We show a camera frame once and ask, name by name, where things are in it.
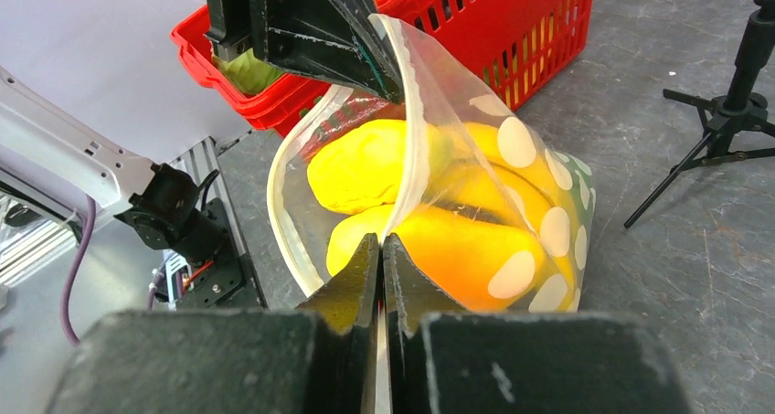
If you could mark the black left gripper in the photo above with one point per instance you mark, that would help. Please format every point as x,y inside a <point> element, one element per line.
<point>327,40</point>

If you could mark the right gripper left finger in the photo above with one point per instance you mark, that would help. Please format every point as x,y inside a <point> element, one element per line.
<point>318,358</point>

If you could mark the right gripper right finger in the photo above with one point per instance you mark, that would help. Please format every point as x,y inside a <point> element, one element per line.
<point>445,360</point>

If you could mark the yellow orange mango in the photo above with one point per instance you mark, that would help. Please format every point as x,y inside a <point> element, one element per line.
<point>483,266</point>

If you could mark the clear dotted zip bag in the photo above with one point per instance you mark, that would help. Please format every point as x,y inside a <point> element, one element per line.
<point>317,243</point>

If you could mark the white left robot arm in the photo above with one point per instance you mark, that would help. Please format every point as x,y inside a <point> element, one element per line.
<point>155,200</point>

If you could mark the pale green cabbage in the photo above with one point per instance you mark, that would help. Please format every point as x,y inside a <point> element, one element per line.
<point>247,74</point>

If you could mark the red plastic basket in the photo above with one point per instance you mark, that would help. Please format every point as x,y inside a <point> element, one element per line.
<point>515,46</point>

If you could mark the yellow squash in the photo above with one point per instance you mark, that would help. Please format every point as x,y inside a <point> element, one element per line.
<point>366,167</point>

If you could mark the silver microphone on stand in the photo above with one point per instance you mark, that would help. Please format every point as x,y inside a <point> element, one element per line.
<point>741,109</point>

